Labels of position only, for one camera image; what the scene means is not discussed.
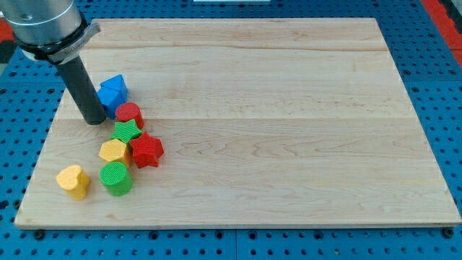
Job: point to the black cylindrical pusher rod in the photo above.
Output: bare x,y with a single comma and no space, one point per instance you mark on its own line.
81,89

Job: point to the red cylinder block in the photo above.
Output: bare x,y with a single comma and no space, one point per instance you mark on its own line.
129,112

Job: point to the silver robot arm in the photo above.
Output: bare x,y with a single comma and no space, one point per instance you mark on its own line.
56,31

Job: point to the blue triangle block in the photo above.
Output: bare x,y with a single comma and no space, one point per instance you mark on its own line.
117,84

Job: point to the blue pentagon block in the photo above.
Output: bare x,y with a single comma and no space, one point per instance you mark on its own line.
110,100

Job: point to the green star block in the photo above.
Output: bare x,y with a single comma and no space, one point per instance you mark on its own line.
126,131

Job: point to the yellow hexagon block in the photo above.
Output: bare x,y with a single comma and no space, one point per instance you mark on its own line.
115,151

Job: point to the yellow heart block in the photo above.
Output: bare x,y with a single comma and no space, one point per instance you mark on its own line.
74,181

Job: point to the red star block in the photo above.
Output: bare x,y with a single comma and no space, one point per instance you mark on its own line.
146,150

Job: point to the green cylinder block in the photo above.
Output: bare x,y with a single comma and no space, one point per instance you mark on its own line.
116,178

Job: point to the wooden board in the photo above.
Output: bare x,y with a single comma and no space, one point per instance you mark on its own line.
265,123

